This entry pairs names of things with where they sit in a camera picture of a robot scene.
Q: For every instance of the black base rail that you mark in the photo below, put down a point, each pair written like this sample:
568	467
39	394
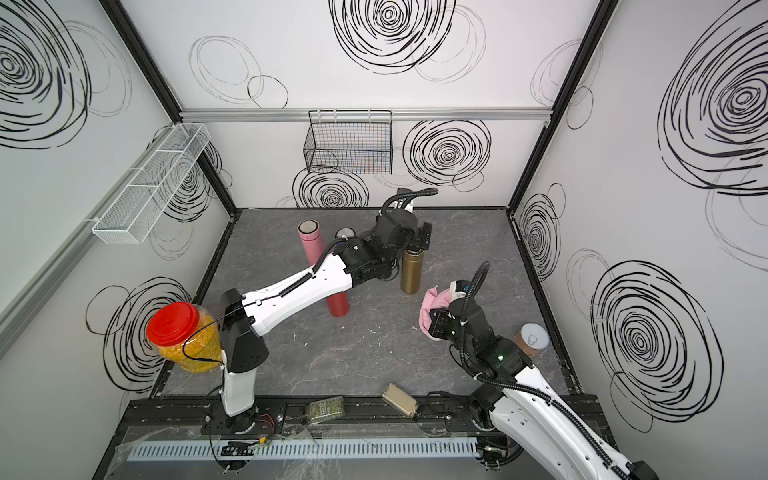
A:
436	414

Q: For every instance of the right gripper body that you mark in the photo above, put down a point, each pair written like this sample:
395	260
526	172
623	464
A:
444	326

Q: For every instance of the green scouring pad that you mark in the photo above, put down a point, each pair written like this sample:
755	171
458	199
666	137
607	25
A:
324	410

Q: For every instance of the white cable duct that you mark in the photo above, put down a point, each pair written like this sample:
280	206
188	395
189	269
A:
320	449

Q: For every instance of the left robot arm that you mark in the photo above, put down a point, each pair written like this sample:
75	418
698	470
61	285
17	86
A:
344	264

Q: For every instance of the red thermos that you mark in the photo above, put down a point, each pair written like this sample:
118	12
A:
338	304

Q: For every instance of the white wire shelf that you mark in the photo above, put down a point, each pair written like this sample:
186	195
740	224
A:
168	182

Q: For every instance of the red lid snack jar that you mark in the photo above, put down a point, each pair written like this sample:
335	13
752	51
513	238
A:
187	335

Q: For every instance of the white lid can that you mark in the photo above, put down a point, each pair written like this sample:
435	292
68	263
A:
532	339

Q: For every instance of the beige sponge block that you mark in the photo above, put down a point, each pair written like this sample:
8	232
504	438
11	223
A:
400	400

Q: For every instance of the gold thermos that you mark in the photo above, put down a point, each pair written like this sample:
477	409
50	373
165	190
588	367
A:
411	270

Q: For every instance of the black wire basket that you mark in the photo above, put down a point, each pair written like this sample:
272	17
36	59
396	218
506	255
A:
355	141

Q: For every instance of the blue thermos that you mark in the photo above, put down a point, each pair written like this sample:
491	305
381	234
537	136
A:
345	232

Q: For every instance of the pink thermos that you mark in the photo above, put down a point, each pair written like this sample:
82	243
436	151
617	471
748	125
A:
311	239

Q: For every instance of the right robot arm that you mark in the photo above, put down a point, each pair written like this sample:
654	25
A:
515	397

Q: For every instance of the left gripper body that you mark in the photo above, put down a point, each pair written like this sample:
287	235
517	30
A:
415	244

